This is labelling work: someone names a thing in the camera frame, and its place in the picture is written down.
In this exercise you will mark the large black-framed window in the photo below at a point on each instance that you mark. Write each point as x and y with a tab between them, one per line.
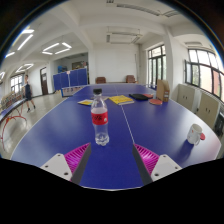
205	71

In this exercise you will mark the blue partition screens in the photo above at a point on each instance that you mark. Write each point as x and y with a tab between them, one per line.
71	78

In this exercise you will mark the dark brown door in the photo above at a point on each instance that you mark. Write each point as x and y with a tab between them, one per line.
44	81

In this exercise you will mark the white mug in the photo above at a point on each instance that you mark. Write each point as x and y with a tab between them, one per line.
194	134

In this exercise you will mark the person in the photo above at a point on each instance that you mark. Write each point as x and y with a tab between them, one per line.
28	91

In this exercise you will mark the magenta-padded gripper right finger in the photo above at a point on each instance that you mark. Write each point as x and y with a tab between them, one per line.
165	166

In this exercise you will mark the brown armchair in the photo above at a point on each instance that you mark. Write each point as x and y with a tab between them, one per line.
130	79
100	80

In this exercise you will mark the white two-door cabinet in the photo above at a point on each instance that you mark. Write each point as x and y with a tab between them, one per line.
186	97
207	111

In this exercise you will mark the red table tennis paddle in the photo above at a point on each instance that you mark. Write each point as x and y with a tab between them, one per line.
149	95
155	102

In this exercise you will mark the black pouch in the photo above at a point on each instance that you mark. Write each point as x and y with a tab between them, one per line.
138	97

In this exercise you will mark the tall black-framed window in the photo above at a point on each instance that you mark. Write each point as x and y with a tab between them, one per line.
156	66

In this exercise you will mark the black waste bin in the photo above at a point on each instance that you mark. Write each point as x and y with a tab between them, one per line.
220	125

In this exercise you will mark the brown cardboard box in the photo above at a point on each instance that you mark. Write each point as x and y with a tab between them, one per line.
163	90

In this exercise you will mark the blue white court barrier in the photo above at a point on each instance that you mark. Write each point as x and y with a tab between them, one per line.
71	90

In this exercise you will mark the ceiling air conditioner unit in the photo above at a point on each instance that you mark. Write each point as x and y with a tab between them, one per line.
123	38

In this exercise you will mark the small yellow booklet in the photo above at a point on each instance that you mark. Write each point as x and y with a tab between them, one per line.
85	102

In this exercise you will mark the clear red-labelled drink bottle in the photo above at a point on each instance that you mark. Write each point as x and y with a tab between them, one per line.
100	120

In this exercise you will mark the blue red-legged table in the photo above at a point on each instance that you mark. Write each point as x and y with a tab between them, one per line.
8	111

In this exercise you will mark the ceiling strip lights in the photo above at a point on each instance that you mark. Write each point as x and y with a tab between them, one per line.
56	47

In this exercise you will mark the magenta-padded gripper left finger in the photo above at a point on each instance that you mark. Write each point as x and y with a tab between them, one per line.
56	166

